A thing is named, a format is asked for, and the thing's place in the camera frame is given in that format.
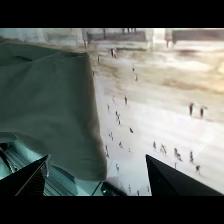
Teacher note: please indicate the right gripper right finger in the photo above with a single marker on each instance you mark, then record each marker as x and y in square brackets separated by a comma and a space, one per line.
[170, 181]

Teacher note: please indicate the brown shirt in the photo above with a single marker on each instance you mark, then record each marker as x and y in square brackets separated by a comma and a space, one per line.
[50, 106]

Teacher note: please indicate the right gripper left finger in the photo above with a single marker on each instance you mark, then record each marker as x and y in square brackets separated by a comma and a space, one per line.
[23, 181]

